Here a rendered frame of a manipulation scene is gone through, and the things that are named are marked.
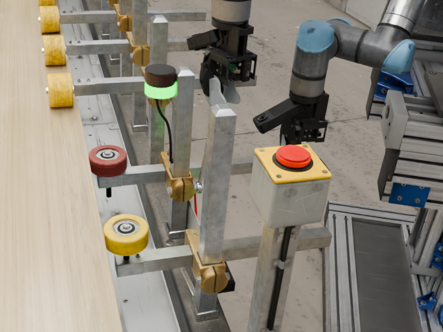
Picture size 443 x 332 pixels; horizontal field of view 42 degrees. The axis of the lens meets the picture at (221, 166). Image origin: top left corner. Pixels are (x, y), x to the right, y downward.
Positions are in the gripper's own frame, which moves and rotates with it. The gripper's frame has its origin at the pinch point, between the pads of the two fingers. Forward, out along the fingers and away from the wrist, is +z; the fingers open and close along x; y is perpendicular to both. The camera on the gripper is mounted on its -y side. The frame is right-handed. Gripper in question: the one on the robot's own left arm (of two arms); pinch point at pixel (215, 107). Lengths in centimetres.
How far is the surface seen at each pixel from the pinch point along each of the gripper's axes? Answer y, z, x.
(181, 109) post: 1.4, -2.6, -9.8
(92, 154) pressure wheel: -10.2, 10.1, -23.9
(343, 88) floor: -138, 100, 214
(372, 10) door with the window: -213, 86, 326
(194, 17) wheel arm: -65, 6, 39
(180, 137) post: 1.3, 4.0, -9.7
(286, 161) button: 49, -22, -28
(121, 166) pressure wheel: -5.1, 11.6, -19.8
